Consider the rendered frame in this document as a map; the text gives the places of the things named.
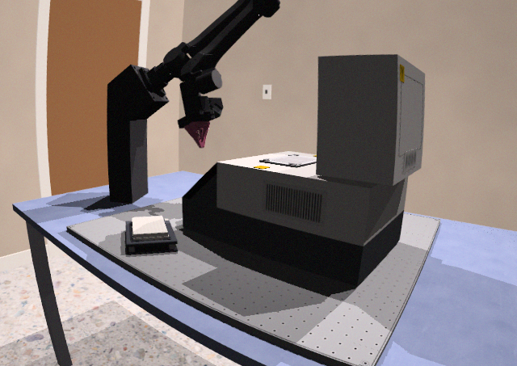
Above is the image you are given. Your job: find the black and white benchtop lab instrument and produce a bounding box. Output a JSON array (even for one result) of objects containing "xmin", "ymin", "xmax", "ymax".
[{"xmin": 182, "ymin": 54, "xmax": 425, "ymax": 286}]

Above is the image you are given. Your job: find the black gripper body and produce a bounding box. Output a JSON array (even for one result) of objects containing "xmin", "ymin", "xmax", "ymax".
[{"xmin": 178, "ymin": 95, "xmax": 215, "ymax": 128}]

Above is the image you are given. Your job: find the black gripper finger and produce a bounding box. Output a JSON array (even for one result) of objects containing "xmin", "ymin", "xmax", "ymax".
[
  {"xmin": 189, "ymin": 121, "xmax": 210, "ymax": 148},
  {"xmin": 184, "ymin": 124, "xmax": 203, "ymax": 147}
]

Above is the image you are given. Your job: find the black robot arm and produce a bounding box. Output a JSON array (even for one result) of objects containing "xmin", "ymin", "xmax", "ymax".
[{"xmin": 139, "ymin": 0, "xmax": 280, "ymax": 119}]

